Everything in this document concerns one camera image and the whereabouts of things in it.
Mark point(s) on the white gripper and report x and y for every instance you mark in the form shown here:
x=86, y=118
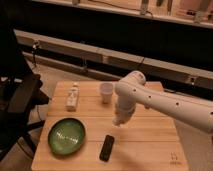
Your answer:
x=124, y=109

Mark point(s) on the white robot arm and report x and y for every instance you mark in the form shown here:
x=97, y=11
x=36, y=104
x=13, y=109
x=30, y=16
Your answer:
x=131, y=90

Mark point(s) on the green ceramic bowl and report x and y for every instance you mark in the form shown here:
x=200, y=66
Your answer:
x=66, y=136

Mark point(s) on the white paper cup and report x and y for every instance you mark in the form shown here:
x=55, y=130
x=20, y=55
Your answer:
x=106, y=92

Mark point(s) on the black rectangular remote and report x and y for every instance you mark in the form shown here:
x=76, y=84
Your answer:
x=107, y=148

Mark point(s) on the wooden table top board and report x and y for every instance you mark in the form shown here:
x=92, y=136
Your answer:
x=149, y=142

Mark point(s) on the black office chair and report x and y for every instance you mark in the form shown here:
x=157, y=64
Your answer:
x=19, y=94

